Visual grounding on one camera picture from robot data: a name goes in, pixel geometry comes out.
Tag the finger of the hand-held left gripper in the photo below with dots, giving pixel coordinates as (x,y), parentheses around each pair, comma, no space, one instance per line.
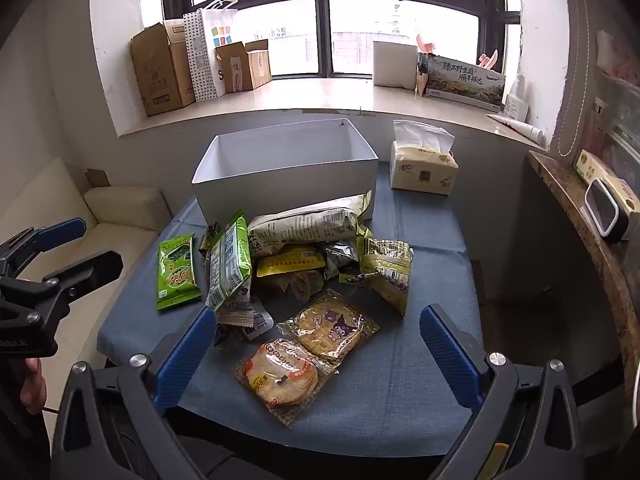
(90,270)
(62,231)

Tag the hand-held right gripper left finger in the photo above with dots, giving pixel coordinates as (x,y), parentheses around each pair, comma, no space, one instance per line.
(184,357)

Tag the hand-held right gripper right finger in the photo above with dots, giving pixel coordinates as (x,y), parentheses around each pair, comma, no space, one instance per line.
(450,357)

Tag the small clear snack packet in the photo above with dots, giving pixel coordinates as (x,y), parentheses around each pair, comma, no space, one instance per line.
(245,317)

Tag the green snack packet yellow print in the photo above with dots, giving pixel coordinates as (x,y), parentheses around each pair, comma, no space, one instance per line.
(177,275)

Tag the yellow-green snack packet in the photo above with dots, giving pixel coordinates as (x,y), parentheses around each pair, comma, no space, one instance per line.
(387,270)

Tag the silver snack packet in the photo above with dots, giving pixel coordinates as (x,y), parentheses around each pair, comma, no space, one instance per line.
(340,255)

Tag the large white chips bag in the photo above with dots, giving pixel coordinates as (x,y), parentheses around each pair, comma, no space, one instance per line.
(305,227)

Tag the white cardboard box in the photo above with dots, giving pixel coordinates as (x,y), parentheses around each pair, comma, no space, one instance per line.
(280,185)

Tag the person's left hand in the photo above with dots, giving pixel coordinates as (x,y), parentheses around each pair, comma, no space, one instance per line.
(34,385)

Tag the beige chair cushion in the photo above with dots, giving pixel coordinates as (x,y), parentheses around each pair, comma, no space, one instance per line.
(120,205)

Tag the round rice cracker packet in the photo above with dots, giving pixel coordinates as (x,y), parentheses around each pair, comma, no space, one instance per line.
(280,375)

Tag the green and white snack packet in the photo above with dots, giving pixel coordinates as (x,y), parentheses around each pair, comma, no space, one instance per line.
(227,260)

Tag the square cracker packet cartoon print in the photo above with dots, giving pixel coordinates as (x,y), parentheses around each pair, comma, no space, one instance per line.
(327,332)

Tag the brown rolls snack packet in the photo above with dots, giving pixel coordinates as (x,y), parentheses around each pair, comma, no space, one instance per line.
(295,286)

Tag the brown stone counter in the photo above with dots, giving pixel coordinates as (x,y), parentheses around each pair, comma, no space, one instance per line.
(590,265)

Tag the tissue pack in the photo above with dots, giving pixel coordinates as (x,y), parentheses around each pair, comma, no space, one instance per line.
(422,172)

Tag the tall brown cardboard box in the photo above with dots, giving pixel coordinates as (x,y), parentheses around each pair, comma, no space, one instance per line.
(160,70)

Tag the black and white device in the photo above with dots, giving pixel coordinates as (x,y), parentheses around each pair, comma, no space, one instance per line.
(600,207)

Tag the polka-dot paper bag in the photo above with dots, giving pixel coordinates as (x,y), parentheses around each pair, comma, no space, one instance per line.
(200,60)

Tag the white tube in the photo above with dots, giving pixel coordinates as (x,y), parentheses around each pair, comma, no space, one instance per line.
(520,129)

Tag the green and cream carton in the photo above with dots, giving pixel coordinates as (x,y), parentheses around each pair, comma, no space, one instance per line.
(595,167)

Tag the small open cardboard box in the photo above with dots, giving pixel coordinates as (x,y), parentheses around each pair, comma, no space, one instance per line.
(240,67)

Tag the white bag coloured squares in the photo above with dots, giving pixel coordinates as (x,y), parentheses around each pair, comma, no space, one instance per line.
(226,35)

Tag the white plastic bottle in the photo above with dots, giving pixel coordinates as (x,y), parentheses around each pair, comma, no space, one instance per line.
(515,102)

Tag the printed landscape gift box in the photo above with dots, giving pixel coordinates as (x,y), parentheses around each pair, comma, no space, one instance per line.
(465,82)

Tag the white windowsill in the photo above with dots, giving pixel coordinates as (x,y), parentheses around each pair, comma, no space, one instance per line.
(310,95)

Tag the clear plastic storage rack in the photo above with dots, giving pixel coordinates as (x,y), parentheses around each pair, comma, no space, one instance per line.
(622,125)

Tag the white foam box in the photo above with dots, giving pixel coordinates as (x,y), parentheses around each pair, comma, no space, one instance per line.
(395,65)

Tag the pink plastic object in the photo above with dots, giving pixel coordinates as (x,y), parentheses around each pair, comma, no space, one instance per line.
(489,60)
(425,44)

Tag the black window frame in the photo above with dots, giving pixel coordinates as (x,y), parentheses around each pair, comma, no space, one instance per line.
(322,35)

